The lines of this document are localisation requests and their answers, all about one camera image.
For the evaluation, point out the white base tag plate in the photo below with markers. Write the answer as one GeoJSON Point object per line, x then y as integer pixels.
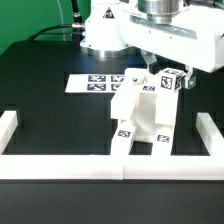
{"type": "Point", "coordinates": [93, 83]}

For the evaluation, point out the white chair back part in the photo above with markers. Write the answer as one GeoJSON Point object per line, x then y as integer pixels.
{"type": "Point", "coordinates": [135, 82]}

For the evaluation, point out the white U-shaped fence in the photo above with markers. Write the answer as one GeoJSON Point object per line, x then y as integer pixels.
{"type": "Point", "coordinates": [112, 167]}

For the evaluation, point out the white tagged cube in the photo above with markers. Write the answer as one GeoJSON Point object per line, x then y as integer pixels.
{"type": "Point", "coordinates": [171, 79]}

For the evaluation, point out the white chair seat part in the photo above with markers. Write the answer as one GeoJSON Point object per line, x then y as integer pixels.
{"type": "Point", "coordinates": [154, 109]}

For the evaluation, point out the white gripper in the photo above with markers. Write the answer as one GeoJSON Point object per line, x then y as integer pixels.
{"type": "Point", "coordinates": [189, 33]}

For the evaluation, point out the white chair side bar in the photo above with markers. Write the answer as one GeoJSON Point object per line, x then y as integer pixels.
{"type": "Point", "coordinates": [8, 124]}

